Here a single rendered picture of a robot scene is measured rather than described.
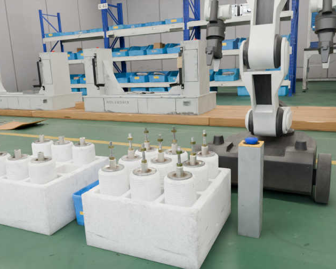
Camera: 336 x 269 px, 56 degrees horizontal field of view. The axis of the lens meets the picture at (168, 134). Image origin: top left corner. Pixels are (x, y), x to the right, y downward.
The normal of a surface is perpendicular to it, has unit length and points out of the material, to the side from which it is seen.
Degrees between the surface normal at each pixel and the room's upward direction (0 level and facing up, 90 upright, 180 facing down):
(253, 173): 90
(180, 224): 90
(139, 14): 90
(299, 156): 45
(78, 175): 90
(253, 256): 0
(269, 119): 107
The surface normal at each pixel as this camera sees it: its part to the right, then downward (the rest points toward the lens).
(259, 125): -0.43, 0.47
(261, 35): -0.44, -0.21
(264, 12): -0.45, 0.04
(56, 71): 0.89, 0.06
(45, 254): -0.04, -0.98
